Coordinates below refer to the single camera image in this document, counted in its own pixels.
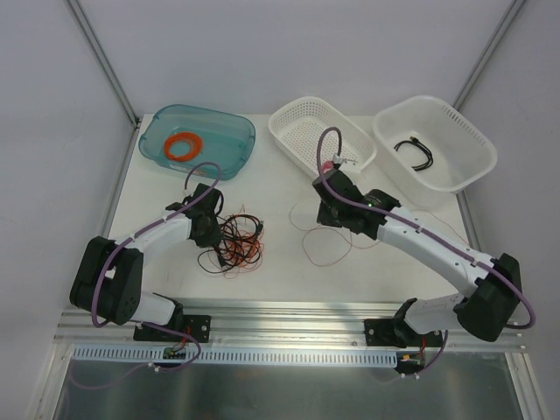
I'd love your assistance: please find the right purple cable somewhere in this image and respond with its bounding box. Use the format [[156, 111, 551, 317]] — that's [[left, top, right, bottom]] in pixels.
[[317, 127, 538, 329]]

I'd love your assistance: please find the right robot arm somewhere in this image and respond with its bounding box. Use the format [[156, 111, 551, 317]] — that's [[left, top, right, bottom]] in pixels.
[[312, 169, 522, 348]]

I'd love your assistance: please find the white slotted cable duct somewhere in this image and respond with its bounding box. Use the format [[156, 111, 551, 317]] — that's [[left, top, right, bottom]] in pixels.
[[73, 344, 397, 369]]

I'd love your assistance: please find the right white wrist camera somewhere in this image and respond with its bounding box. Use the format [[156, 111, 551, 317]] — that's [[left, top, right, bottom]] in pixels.
[[332, 154, 356, 168]]

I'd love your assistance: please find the orange coiled cable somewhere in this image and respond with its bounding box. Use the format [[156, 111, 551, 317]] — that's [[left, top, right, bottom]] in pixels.
[[164, 131, 206, 161]]

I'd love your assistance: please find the purple cable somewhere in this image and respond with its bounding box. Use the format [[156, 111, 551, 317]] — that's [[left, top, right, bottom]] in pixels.
[[317, 127, 538, 329], [89, 162, 222, 327]]

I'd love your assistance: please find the black USB cable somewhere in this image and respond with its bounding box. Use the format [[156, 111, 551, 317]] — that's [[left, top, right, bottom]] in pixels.
[[196, 213, 266, 276]]

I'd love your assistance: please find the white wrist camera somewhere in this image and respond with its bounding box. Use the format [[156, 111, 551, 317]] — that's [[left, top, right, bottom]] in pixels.
[[182, 189, 193, 204], [332, 154, 356, 168]]

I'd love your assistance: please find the aluminium mounting rail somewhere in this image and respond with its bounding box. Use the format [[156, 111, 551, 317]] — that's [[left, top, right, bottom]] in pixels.
[[53, 298, 529, 353]]

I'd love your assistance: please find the white translucent plastic tub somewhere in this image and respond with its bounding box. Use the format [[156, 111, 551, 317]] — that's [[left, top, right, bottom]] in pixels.
[[372, 95, 497, 208]]

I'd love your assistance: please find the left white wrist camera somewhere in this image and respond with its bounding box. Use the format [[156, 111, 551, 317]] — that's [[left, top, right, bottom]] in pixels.
[[182, 189, 193, 204]]

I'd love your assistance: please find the teal transparent plastic bin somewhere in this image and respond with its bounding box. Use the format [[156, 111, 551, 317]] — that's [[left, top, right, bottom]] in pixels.
[[138, 104, 256, 180]]

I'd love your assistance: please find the white perforated plastic basket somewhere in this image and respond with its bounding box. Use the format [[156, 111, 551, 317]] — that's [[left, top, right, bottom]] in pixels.
[[268, 96, 377, 180]]

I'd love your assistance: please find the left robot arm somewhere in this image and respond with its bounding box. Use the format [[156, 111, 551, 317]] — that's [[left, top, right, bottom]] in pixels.
[[69, 183, 223, 342]]

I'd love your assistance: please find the thin pink wire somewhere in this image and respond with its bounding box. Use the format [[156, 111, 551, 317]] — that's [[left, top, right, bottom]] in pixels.
[[289, 201, 469, 268]]

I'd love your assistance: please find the black cable in tub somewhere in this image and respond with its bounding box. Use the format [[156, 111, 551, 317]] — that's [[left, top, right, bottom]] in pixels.
[[394, 136, 434, 172]]

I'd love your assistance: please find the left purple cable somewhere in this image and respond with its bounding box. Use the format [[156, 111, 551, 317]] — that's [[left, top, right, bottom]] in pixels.
[[89, 162, 222, 327]]

